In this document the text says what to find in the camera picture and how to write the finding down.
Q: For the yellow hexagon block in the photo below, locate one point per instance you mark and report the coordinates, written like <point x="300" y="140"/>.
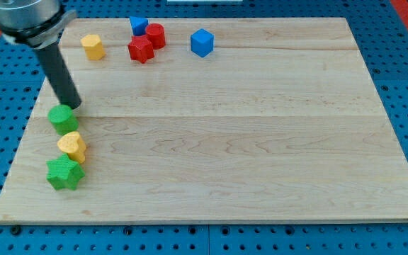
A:
<point x="93" y="46"/>

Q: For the light wooden board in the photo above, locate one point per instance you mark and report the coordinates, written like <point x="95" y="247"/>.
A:
<point x="280" y="124"/>

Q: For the blue cube block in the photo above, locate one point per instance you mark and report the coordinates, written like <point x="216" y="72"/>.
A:
<point x="202" y="42"/>

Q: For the red star block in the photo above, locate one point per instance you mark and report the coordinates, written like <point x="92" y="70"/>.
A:
<point x="140" y="49"/>

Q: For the red cylinder block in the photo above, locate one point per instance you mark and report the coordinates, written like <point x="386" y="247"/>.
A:
<point x="156" y="35"/>

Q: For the blue triangle block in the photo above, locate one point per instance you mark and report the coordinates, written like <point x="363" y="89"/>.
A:
<point x="138" y="25"/>

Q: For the yellow heart block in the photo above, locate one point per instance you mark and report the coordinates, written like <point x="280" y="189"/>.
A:
<point x="73" y="145"/>

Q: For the green cylinder block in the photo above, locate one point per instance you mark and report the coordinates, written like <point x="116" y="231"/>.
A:
<point x="63" y="119"/>

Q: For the green star block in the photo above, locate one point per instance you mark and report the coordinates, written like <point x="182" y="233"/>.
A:
<point x="64" y="172"/>

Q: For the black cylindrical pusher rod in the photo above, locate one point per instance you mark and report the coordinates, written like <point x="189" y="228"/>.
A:
<point x="57" y="73"/>

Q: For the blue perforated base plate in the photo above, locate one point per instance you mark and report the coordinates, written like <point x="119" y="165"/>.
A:
<point x="380" y="29"/>

